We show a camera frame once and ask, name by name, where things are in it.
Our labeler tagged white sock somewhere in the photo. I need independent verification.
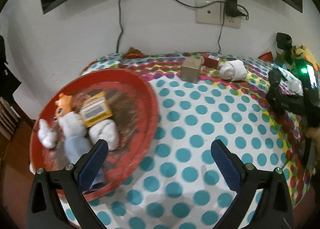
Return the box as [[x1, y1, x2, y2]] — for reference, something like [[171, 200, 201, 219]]
[[58, 112, 87, 139], [219, 60, 247, 81], [88, 119, 120, 151]]

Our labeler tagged light blue sock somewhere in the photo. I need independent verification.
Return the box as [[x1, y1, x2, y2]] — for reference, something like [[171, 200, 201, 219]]
[[64, 135, 106, 191]]

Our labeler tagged orange toy animal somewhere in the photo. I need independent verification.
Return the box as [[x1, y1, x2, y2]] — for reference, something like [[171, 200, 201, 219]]
[[54, 93, 74, 131]]

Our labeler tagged tan cardboard box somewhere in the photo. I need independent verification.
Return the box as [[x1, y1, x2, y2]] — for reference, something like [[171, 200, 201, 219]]
[[181, 57, 202, 83]]

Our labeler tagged yellow book box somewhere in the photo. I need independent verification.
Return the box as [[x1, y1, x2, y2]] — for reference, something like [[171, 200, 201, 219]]
[[79, 91, 113, 128]]

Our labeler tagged red packet at right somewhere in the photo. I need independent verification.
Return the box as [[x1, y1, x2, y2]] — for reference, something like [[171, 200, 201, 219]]
[[258, 52, 273, 62]]

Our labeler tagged white plastic bag wad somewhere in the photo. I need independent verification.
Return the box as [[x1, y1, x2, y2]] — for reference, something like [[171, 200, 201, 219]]
[[37, 119, 57, 149]]

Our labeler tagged dark red barcode box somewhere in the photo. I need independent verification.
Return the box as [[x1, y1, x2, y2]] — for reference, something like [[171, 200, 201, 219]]
[[200, 53, 220, 69]]

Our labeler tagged black plug adapter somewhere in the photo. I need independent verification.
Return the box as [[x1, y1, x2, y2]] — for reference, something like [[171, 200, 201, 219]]
[[225, 0, 246, 18]]

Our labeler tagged colourful dotted tablecloth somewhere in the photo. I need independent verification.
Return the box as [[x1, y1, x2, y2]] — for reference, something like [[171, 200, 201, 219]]
[[83, 53, 311, 228]]

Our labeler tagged red round tray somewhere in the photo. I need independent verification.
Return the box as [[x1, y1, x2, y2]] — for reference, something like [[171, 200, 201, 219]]
[[39, 69, 159, 201]]

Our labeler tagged red candy wrapper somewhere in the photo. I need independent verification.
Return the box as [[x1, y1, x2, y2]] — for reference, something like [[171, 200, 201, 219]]
[[124, 47, 143, 59]]

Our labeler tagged black adapter cable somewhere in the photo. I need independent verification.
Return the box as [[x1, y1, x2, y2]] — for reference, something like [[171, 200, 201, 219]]
[[147, 0, 250, 54]]

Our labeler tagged white wall socket plate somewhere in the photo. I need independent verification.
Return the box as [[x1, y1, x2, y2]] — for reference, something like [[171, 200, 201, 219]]
[[195, 0, 245, 29]]

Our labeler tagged thin black wall cable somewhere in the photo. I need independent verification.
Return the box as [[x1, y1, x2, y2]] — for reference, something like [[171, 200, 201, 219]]
[[115, 0, 129, 54]]

